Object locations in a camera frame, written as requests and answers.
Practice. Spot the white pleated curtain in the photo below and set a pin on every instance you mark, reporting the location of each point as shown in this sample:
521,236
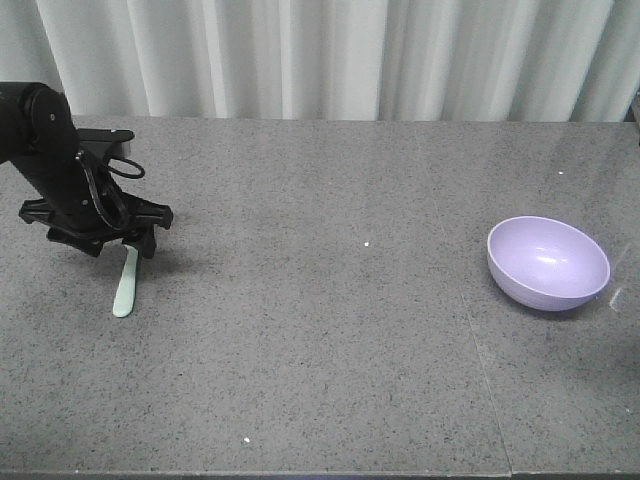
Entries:
338,60

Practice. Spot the grey stone countertop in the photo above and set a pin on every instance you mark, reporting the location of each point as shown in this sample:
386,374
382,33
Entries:
323,305

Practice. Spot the mint green plastic spoon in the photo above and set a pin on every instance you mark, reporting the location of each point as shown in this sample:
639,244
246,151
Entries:
125,295

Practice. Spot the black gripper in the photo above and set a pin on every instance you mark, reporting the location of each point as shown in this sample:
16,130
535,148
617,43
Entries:
85,230

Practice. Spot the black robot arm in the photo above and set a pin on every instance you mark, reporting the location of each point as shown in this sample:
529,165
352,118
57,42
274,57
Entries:
70,168

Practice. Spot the purple plastic bowl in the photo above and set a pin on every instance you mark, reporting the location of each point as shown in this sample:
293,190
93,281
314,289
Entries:
545,264

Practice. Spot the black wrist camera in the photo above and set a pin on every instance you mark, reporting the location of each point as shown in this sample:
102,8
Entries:
106,143

